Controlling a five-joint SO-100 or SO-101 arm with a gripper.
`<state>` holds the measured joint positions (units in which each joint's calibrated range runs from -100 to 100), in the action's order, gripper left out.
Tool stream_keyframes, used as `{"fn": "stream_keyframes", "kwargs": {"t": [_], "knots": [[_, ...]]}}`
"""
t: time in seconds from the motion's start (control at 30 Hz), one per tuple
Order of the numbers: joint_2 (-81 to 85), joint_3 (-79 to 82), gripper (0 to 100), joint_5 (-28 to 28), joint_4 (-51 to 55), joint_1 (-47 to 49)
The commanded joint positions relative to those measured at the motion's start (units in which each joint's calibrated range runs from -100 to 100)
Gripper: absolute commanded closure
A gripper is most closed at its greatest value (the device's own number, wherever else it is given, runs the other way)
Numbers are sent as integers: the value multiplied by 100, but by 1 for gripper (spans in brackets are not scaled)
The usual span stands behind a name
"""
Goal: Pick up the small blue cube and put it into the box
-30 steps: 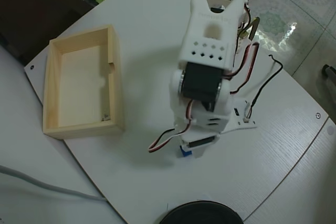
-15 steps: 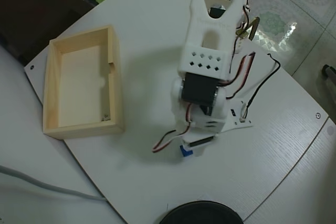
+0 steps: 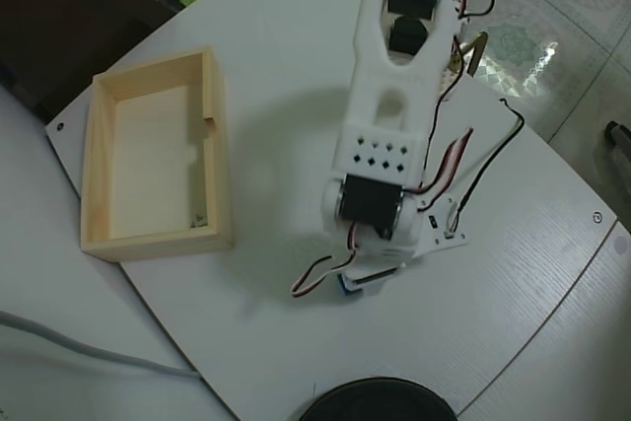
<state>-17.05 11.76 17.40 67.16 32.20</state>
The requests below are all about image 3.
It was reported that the brass and wood clamp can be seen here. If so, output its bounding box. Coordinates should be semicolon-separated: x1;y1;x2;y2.
446;31;489;78

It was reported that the black camera cable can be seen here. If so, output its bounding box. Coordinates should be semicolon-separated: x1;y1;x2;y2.
443;98;526;240

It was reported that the black round object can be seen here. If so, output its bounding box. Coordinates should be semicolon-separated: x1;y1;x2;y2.
298;376;459;421

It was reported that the grey cable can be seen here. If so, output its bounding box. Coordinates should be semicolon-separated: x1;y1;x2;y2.
0;310;203;381

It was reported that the light wooden box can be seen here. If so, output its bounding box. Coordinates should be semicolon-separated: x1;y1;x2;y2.
79;45;237;264

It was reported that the black stand leg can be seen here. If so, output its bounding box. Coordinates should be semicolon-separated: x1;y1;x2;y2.
604;119;631;166

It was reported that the red white gripper servo cable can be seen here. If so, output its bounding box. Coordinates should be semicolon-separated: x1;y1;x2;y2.
289;222;359;300

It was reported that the small blue cube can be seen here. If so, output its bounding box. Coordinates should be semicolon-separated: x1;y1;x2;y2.
335;273;359;298

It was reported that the white wrist camera mount plate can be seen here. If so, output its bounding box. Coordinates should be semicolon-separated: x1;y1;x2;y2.
418;192;470;252

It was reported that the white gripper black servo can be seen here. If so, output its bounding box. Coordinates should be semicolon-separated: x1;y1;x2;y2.
330;222;427;297

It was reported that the red white wrist servo cable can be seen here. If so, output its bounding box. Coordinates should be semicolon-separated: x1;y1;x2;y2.
413;128;475;198

